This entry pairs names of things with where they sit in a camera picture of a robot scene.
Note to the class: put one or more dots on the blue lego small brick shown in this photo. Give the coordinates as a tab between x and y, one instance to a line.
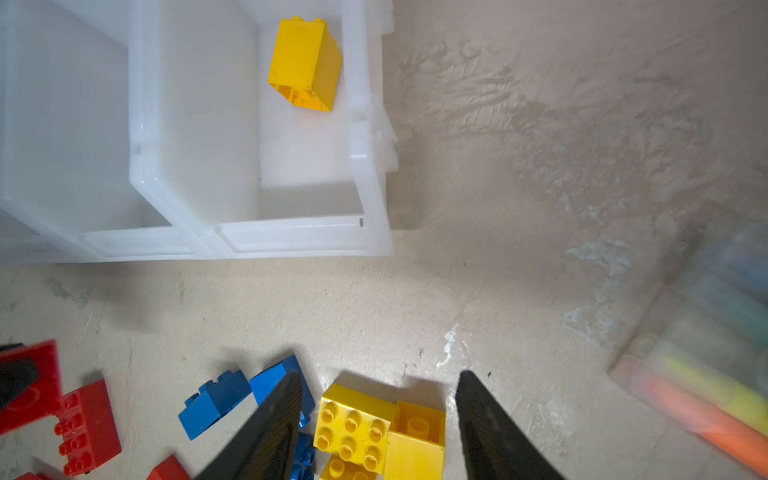
214	400

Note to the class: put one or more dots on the yellow lego brick tall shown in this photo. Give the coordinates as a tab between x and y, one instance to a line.
306	64

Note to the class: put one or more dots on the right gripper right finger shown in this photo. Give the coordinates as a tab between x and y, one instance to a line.
493	446

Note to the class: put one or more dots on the red lego long brick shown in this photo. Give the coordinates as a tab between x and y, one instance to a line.
49	387

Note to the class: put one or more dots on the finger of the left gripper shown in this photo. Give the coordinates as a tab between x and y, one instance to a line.
19	376

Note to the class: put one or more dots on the yellow lego brick top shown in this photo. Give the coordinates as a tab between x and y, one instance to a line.
354	426

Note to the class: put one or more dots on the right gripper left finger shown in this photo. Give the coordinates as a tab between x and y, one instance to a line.
264	447

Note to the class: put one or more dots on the white bin right compartment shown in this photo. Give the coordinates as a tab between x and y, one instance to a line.
228	161

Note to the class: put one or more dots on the white bin compartment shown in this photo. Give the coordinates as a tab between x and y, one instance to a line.
228	161
65	190

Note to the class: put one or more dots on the red lego small brick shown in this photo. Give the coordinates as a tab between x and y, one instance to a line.
169	469

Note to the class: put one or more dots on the white bin middle compartment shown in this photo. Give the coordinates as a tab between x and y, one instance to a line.
65	190

